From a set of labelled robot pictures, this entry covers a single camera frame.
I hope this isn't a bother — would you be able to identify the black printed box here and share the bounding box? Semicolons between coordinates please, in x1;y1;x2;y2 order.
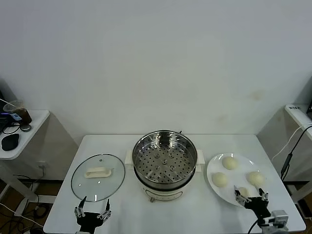
0;111;16;128

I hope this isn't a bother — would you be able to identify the steel steamer basket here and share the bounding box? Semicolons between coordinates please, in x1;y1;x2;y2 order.
125;130;205;190

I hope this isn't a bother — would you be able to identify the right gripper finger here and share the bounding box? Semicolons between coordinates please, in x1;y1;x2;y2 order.
234;185;252;203
257;187;269;202

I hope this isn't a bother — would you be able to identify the white power cable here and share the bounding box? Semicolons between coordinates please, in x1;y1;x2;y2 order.
271;123;312;160

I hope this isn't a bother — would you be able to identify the black computer mouse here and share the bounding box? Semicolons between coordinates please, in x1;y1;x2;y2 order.
1;133;20;151

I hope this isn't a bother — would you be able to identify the white round plate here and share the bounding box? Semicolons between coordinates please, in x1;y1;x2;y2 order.
206;153;269;208

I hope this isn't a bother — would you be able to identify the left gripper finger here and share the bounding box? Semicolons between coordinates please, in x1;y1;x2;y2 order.
74;195;87;218
97;198;113;220

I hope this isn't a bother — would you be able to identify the cream electric cooker base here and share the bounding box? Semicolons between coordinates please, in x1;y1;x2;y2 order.
133;168;195;203

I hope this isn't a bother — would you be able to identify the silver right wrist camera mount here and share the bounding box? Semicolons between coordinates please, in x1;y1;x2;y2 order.
271;209;290;224

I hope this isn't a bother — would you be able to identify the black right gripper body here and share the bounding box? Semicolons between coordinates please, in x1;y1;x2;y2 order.
244;197;272;221

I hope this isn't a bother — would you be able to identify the plastic cup iced coffee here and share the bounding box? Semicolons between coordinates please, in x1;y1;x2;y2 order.
2;99;33;124

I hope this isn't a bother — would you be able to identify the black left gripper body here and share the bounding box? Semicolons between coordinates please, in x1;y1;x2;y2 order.
77;211;105;233

